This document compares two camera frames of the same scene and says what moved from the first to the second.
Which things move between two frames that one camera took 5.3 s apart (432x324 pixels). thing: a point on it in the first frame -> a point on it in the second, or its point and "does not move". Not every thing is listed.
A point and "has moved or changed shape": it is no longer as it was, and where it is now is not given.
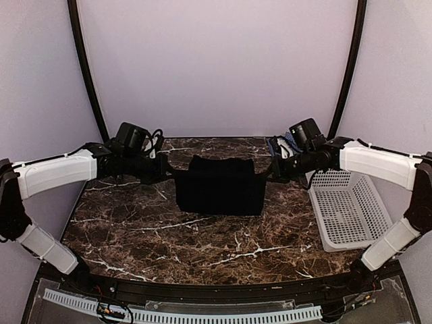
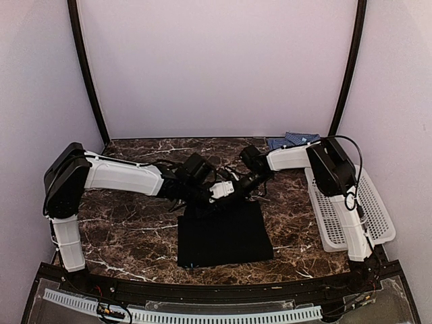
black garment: x=221 y=187 has moved or changed shape
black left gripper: x=159 y=173 -> x=204 y=212
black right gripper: x=280 y=173 -> x=239 y=192
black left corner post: x=73 y=10 does not move
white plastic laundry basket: x=349 y=212 does not move
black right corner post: x=360 y=21 does not move
